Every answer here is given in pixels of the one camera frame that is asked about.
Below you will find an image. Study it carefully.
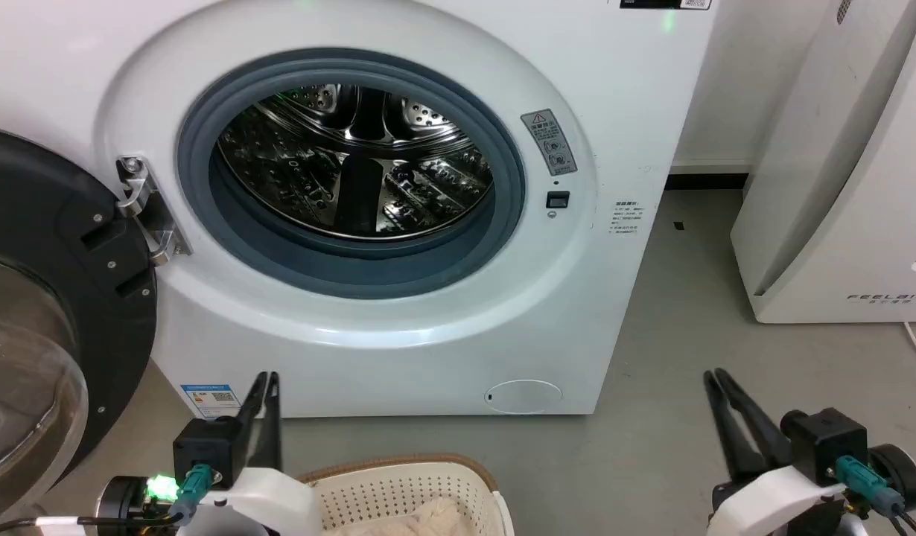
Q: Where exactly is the black round washer door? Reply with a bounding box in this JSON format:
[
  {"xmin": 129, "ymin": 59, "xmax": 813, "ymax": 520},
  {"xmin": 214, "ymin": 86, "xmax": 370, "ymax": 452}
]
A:
[{"xmin": 0, "ymin": 125, "xmax": 159, "ymax": 514}]

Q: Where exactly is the blue energy label sticker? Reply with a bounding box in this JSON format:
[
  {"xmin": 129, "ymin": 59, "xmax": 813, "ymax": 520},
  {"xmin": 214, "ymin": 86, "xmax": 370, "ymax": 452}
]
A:
[{"xmin": 179, "ymin": 383, "xmax": 243, "ymax": 420}]

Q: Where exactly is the white perforated laundry basket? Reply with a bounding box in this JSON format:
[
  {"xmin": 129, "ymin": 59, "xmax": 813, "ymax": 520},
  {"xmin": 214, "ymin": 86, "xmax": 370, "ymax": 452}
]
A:
[{"xmin": 296, "ymin": 453, "xmax": 515, "ymax": 536}]

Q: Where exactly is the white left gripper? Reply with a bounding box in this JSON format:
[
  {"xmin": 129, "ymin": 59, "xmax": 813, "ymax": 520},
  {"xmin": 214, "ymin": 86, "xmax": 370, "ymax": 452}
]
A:
[{"xmin": 181, "ymin": 371, "xmax": 322, "ymax": 536}]

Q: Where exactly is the right teal-plug black cable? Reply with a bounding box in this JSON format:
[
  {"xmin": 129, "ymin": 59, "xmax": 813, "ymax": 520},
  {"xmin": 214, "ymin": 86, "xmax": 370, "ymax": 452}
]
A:
[{"xmin": 835, "ymin": 455, "xmax": 916, "ymax": 536}]

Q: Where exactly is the cream towel in basket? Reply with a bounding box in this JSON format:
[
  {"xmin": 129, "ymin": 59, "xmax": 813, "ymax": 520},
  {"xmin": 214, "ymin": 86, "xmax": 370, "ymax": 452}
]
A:
[{"xmin": 387, "ymin": 496, "xmax": 480, "ymax": 536}]

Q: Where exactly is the oval filter cover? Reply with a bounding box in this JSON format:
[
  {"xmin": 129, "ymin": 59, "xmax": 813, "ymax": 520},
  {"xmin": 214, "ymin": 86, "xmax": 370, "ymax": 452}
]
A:
[{"xmin": 484, "ymin": 379, "xmax": 564, "ymax": 415}]

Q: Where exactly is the small text instruction sticker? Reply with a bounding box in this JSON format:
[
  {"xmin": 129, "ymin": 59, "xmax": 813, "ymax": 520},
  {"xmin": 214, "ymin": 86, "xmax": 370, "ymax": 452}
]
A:
[{"xmin": 611, "ymin": 200, "xmax": 643, "ymax": 237}]

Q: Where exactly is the silver metal door hinge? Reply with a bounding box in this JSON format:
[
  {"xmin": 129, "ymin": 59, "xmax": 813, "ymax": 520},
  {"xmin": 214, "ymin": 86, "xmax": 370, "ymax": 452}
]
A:
[{"xmin": 115, "ymin": 156, "xmax": 192, "ymax": 267}]

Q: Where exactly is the white front-load washing machine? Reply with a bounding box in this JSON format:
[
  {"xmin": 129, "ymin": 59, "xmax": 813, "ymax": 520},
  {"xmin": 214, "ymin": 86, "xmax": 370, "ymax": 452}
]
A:
[{"xmin": 0, "ymin": 0, "xmax": 719, "ymax": 418}]

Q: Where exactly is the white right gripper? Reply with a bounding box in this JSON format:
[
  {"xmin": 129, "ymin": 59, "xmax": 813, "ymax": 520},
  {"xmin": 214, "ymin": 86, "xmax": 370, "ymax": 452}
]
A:
[{"xmin": 703, "ymin": 368, "xmax": 850, "ymax": 536}]

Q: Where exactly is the grey rubber door gasket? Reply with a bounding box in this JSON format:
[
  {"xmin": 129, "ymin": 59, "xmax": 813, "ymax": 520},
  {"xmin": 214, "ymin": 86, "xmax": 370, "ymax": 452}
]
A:
[{"xmin": 176, "ymin": 48, "xmax": 527, "ymax": 300}]

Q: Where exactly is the stainless steel washing machine drum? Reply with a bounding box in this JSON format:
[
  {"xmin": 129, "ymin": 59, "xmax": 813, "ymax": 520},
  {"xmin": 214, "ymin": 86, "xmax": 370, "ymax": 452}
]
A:
[{"xmin": 217, "ymin": 83, "xmax": 496, "ymax": 240}]

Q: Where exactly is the white air purifier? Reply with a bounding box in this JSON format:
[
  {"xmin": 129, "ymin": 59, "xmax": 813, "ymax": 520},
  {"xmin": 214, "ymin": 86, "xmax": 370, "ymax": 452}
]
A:
[{"xmin": 730, "ymin": 0, "xmax": 916, "ymax": 325}]

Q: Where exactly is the grey warning sticker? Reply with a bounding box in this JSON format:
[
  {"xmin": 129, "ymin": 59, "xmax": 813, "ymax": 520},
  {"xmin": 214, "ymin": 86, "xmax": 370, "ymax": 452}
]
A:
[{"xmin": 521, "ymin": 109, "xmax": 578, "ymax": 176}]

